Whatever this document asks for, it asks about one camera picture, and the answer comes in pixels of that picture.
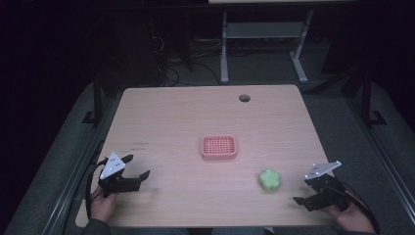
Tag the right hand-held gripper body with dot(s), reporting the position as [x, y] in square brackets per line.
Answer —
[328, 192]

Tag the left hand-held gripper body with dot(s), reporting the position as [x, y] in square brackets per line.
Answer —
[112, 169]

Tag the green flower-shaped soap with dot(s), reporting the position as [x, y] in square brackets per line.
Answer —
[269, 179]

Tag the pink soap dish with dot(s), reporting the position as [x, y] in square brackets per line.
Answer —
[218, 147]

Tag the person's right hand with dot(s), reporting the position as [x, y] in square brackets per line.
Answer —
[353, 218]

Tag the person's left hand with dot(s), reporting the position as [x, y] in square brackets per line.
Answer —
[102, 206]

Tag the black metal stand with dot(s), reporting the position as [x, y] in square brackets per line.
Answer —
[368, 98]
[97, 101]

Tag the dark table grommet hole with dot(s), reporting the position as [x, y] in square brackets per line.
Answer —
[244, 98]

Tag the grey metal floor rail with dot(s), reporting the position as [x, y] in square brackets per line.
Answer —
[385, 166]
[70, 189]

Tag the white metal desk frame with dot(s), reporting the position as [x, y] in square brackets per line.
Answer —
[264, 31]

